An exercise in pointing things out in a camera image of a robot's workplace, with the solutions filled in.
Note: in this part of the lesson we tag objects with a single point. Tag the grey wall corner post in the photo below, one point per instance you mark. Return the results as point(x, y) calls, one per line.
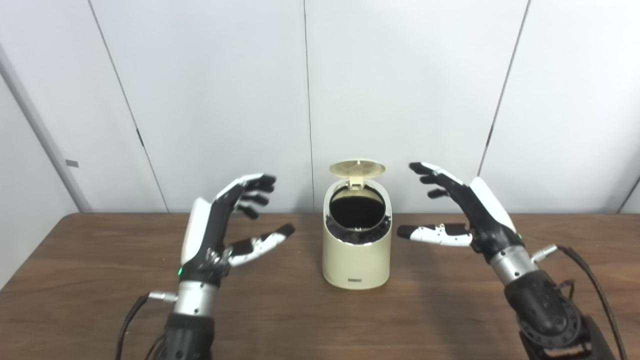
point(42, 135)

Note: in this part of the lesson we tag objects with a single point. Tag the black wall panel hinge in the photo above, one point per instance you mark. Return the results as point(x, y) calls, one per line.
point(489, 135)
point(140, 137)

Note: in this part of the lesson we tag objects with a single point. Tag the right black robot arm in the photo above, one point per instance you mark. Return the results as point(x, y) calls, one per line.
point(545, 305)

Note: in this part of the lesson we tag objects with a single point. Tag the black bin liner bag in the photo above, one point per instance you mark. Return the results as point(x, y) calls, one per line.
point(356, 215)

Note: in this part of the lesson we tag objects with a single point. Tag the small grey wall label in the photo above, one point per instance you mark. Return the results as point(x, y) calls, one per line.
point(72, 163)

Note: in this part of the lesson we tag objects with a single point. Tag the cream-colored bin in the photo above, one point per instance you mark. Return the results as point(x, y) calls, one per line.
point(355, 262)

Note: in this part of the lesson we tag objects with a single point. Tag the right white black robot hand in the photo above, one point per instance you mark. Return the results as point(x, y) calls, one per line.
point(487, 220)

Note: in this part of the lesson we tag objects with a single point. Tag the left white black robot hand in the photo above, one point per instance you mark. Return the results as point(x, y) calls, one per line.
point(205, 245)

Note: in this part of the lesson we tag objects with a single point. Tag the cream round bin lid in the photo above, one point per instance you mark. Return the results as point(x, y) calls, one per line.
point(357, 167)

